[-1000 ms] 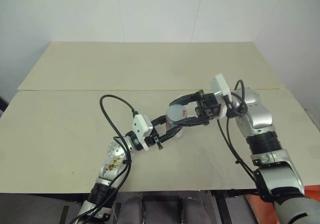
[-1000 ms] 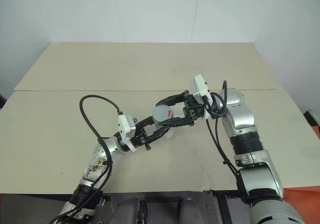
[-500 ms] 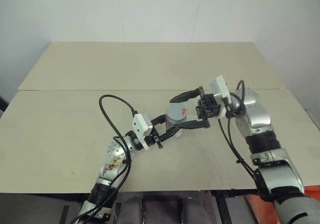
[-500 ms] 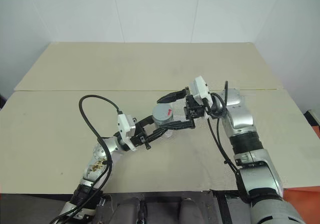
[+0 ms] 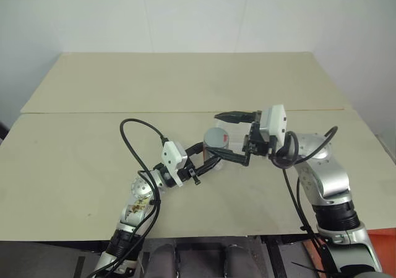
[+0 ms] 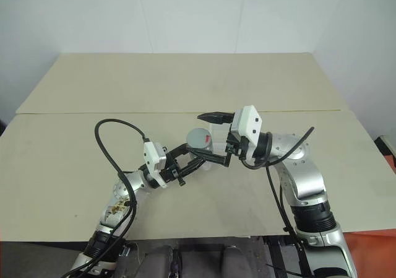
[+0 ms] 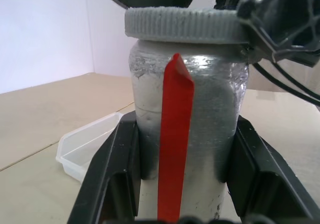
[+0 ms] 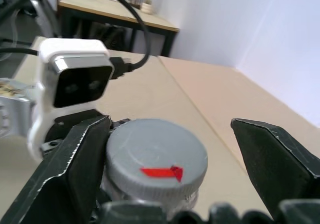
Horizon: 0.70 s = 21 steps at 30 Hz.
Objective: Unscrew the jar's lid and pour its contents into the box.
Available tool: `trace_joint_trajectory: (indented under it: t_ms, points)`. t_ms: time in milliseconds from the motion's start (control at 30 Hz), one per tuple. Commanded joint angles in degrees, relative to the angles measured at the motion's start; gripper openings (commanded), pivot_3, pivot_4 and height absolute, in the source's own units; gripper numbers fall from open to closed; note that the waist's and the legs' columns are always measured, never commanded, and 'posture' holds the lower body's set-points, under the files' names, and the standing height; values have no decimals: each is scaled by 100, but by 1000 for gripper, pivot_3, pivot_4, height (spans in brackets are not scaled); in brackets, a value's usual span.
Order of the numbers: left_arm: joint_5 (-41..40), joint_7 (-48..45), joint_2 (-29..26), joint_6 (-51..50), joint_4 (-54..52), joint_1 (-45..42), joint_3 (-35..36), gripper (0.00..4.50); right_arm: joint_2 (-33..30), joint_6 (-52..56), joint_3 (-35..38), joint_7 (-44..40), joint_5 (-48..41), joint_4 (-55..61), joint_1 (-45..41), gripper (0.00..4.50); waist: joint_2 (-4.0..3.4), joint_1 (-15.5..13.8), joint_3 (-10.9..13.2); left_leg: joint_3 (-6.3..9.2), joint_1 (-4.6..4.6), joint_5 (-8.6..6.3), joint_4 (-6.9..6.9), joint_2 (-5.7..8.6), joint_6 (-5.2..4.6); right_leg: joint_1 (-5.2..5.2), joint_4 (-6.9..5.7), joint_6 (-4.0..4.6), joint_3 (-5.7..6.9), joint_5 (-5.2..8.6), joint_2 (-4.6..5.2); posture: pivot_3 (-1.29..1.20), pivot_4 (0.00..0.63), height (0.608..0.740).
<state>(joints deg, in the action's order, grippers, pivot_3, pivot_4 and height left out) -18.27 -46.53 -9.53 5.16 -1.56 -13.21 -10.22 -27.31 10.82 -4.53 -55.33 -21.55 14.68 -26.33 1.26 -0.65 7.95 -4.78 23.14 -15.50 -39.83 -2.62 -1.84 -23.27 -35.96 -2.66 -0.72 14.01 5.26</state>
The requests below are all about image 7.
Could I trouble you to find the red tape strip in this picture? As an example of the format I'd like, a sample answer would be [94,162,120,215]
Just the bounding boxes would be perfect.
[156,52,196,222]

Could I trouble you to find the grey taped jar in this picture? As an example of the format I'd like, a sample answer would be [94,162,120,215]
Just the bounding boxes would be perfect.
[127,38,251,224]

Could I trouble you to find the grey ribbed jar lid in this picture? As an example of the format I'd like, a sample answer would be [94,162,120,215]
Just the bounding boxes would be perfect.
[124,6,251,47]

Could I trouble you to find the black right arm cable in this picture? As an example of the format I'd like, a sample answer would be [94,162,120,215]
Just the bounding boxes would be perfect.
[252,58,320,110]

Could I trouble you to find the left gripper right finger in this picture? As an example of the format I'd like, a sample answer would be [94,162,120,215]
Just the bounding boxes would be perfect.
[226,114,320,224]

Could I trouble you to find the clear plastic box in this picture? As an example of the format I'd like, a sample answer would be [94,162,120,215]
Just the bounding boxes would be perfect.
[55,112,125,182]

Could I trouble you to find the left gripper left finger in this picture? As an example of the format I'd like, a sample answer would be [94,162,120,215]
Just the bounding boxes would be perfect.
[66,111,143,224]

